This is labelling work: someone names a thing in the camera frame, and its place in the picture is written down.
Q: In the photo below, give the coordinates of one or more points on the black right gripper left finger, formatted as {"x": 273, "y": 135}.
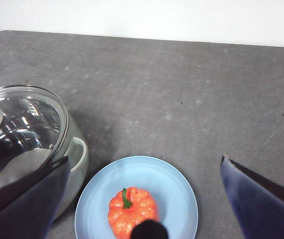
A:
{"x": 20, "y": 214}

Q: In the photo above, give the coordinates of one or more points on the orange pumpkin with green stem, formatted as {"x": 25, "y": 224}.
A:
{"x": 136, "y": 206}

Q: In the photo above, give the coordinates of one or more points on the blue plate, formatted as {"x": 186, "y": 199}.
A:
{"x": 166, "y": 189}

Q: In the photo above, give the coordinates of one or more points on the glass lid with green knob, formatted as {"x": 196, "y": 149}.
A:
{"x": 32, "y": 119}

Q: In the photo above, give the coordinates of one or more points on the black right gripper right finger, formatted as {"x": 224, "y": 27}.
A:
{"x": 261, "y": 206}

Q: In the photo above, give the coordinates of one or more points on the pale green electric steamer pot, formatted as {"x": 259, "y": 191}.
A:
{"x": 75, "y": 149}

